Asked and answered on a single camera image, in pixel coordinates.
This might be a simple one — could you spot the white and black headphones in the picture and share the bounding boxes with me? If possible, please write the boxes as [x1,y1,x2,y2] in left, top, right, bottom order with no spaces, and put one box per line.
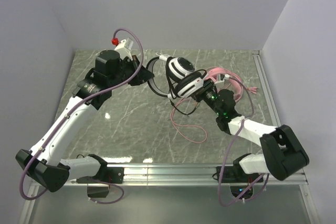
[146,55,207,99]

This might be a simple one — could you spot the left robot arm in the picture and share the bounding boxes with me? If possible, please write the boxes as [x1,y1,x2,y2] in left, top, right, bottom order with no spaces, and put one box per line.
[15,50,154,193]

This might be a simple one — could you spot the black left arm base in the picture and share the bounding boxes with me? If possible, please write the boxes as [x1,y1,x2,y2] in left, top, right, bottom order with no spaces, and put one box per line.
[76,167,124,202]

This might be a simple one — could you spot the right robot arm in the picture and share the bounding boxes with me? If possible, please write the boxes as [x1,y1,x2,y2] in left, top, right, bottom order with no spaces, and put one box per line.
[192,81,310,182]

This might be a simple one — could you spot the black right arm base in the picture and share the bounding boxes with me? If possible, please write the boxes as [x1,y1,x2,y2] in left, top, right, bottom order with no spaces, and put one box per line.
[212,166,259,200]

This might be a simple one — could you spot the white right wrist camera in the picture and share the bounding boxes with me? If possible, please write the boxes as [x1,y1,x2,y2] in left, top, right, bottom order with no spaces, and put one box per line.
[216,74,230,83]

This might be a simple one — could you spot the aluminium right side rail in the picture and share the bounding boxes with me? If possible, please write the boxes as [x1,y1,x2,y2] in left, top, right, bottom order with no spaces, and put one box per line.
[252,50,281,126]

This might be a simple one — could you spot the aluminium rail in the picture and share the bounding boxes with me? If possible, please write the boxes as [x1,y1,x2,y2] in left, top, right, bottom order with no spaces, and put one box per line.
[31,163,308,187]
[252,50,281,126]

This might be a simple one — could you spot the aluminium front rail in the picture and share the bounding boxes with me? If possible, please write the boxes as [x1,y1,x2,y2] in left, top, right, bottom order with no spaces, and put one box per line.
[31,163,308,187]

